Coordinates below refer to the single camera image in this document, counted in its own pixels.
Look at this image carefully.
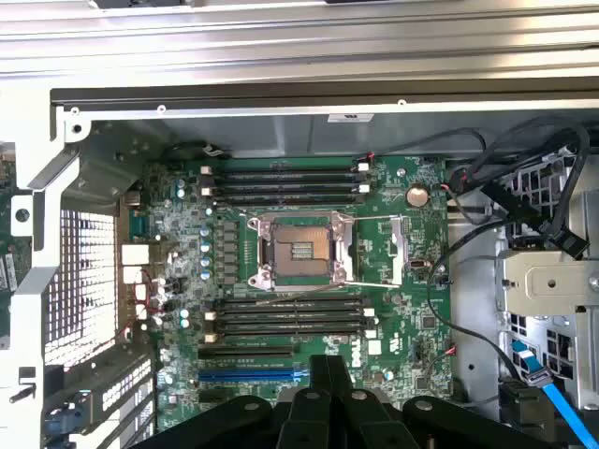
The blue expansion slot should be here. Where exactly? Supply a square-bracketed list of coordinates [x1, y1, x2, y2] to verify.
[197, 368, 311, 383]

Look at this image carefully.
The long black expansion slot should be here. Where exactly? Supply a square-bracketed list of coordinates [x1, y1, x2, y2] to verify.
[197, 345, 300, 360]

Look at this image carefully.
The green motherboard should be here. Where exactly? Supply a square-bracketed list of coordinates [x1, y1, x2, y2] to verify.
[142, 156, 455, 434]

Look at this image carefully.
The CPU socket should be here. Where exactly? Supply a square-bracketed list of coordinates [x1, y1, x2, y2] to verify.
[246, 210, 356, 292]

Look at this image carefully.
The metal socket cover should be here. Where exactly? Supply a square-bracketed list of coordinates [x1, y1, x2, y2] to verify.
[348, 213, 406, 288]

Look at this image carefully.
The round coin battery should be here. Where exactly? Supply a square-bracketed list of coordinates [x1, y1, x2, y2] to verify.
[404, 184, 430, 208]

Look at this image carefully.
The grey metal disk bay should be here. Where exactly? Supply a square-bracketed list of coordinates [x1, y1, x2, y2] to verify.
[494, 149, 599, 422]

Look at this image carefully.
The blue slot cover latch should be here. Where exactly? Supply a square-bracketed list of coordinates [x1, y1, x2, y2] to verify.
[46, 405, 83, 434]

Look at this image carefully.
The grey metal PC case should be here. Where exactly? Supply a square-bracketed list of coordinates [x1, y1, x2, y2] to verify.
[0, 77, 599, 449]

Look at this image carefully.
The white case label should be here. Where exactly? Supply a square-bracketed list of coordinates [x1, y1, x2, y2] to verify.
[327, 111, 375, 124]

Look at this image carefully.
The green graphics card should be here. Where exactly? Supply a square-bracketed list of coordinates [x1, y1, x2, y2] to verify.
[0, 153, 35, 347]

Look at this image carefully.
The thin black wire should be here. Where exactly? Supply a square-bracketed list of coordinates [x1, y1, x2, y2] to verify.
[426, 219, 520, 389]
[359, 128, 490, 163]

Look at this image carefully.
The blue flat wire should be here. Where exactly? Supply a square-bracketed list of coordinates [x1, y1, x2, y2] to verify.
[511, 340, 599, 449]

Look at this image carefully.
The red black twisted wire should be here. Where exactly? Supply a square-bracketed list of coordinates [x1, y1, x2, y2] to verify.
[111, 266, 158, 340]

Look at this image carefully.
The thick black power wire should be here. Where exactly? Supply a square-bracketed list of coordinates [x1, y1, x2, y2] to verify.
[460, 114, 592, 261]

